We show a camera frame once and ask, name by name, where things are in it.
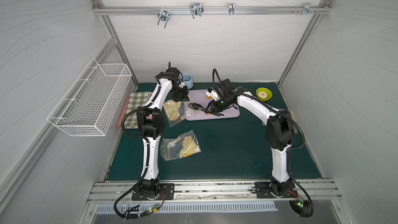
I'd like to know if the clear zip bag underneath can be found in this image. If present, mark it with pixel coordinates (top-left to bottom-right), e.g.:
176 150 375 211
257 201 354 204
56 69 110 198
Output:
163 100 192 127

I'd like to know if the lavender plastic tray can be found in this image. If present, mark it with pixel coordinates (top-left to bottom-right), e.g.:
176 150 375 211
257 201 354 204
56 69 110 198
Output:
186 89 240 121

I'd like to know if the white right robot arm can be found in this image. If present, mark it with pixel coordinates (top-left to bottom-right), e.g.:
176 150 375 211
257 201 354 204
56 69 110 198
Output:
204 69 305 198

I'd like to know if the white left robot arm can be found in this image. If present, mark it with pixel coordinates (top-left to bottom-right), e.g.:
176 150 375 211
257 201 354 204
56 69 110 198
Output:
121 63 189 197

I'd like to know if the clear zip bag with duck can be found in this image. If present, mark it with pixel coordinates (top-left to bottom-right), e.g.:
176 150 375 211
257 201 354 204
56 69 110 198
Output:
160 130 201 161

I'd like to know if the light blue ceramic mug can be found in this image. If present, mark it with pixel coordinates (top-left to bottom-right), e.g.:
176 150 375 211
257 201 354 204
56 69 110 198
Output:
182 74 194 90

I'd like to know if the green plastic bowl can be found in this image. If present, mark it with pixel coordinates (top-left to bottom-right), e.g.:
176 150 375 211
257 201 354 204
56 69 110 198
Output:
256 88 273 102

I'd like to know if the green checkered cloth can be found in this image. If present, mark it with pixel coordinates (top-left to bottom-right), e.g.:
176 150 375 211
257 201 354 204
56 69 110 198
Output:
122 91 152 129

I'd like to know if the pink tray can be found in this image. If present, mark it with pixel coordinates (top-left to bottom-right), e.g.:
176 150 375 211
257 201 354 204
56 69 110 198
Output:
117 94 131 129

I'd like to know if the metal hook clamp left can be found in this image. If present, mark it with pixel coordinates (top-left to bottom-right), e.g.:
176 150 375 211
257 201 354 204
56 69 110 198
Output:
157 9 170 28

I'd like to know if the metal hook clamp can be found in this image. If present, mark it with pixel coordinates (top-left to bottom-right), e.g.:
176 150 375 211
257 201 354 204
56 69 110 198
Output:
189 2 204 19
157 9 170 28
292 3 320 16

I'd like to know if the metal hook small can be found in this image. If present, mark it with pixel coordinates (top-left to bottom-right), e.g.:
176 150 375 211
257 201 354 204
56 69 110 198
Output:
229 3 235 16

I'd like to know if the metal hook clamp middle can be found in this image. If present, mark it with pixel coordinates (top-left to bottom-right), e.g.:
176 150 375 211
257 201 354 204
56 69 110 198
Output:
189 2 204 19

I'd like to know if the metal hook clamp right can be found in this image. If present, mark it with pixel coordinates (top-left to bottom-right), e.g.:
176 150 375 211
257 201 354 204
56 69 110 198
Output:
292 3 320 16

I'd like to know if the white vent strip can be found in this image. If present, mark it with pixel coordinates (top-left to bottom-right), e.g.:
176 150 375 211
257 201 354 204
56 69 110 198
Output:
95 201 278 214

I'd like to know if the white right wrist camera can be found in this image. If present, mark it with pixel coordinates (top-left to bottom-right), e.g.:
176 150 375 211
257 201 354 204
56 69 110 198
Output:
206 88 220 101

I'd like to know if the white wire basket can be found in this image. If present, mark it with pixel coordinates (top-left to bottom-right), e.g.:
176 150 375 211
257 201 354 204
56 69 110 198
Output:
47 58 132 137

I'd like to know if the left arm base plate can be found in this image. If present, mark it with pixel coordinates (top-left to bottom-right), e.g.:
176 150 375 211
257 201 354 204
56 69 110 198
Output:
132 183 175 201

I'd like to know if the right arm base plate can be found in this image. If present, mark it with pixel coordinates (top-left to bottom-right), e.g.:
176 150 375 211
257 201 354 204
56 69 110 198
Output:
250 181 298 199

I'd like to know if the aluminium top rail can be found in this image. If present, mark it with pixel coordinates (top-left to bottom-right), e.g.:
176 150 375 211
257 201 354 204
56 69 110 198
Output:
93 5 332 16

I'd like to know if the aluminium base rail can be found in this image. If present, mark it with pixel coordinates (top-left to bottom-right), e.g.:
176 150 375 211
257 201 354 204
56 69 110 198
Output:
87 179 343 203

